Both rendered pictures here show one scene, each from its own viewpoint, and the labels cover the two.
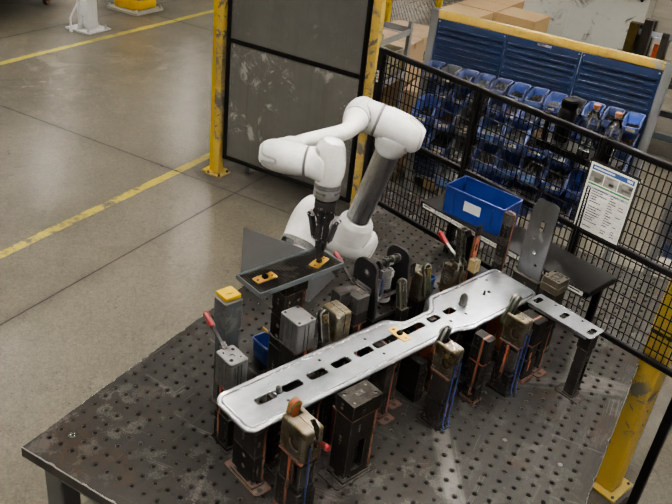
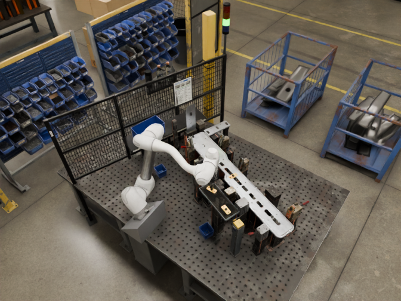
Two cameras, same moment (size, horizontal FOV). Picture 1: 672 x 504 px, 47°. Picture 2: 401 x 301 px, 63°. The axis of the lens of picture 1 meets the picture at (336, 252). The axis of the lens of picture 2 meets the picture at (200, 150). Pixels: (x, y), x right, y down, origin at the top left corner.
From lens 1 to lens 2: 2.78 m
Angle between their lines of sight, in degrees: 61
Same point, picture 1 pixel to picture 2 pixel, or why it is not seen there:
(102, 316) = not seen: outside the picture
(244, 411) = (284, 228)
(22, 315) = not seen: outside the picture
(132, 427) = (253, 287)
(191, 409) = (241, 264)
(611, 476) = not seen: hidden behind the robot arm
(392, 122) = (158, 132)
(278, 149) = (209, 173)
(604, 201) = (182, 91)
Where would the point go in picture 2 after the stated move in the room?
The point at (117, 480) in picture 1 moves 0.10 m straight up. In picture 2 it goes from (283, 290) to (286, 285)
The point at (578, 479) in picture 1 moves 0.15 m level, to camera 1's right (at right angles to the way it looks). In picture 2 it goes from (264, 152) to (265, 143)
